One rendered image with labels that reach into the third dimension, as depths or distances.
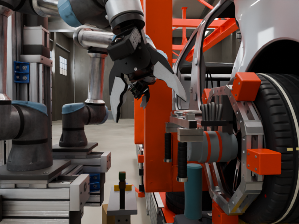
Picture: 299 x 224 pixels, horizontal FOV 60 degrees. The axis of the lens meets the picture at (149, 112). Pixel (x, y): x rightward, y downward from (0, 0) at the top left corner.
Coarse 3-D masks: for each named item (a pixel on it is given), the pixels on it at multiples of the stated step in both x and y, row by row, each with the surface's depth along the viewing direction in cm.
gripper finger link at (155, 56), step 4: (148, 48) 50; (152, 48) 50; (152, 52) 50; (156, 52) 50; (152, 56) 50; (156, 56) 50; (160, 56) 49; (152, 60) 50; (156, 60) 50; (160, 60) 49; (164, 60) 49; (164, 64) 49; (168, 64) 49; (168, 68) 49; (172, 72) 49
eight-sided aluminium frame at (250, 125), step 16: (240, 112) 95; (256, 128) 91; (256, 144) 92; (208, 176) 132; (256, 176) 92; (224, 192) 123; (240, 192) 96; (256, 192) 93; (224, 208) 110; (240, 208) 105
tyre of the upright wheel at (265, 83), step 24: (264, 96) 95; (288, 96) 94; (264, 120) 94; (288, 120) 89; (288, 144) 86; (288, 168) 86; (264, 192) 94; (288, 192) 88; (240, 216) 114; (264, 216) 96; (288, 216) 96
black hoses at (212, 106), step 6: (204, 108) 98; (210, 108) 98; (216, 108) 99; (222, 108) 98; (204, 114) 96; (210, 114) 97; (216, 114) 97; (204, 120) 95; (210, 120) 95; (216, 120) 95; (222, 120) 95; (228, 120) 112
